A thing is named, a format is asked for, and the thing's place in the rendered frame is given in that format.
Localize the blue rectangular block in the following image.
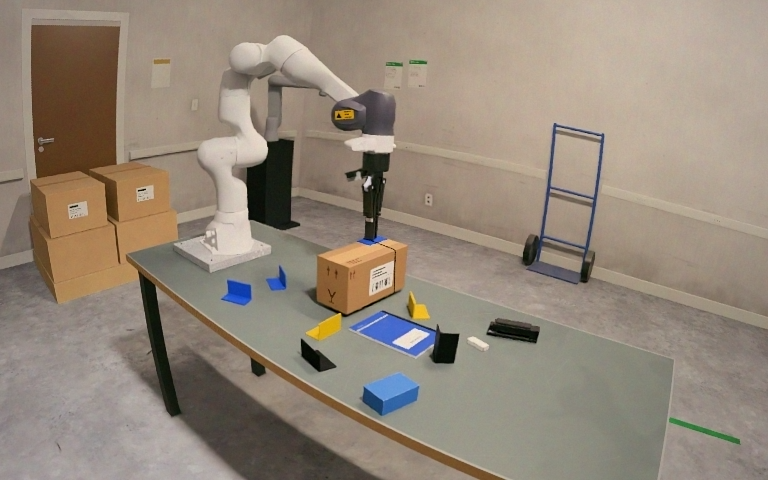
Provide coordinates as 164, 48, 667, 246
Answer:
363, 372, 419, 416

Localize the brown cardboard box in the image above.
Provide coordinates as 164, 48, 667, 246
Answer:
317, 239, 408, 314

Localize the blue notebook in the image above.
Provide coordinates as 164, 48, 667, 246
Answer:
349, 310, 436, 359

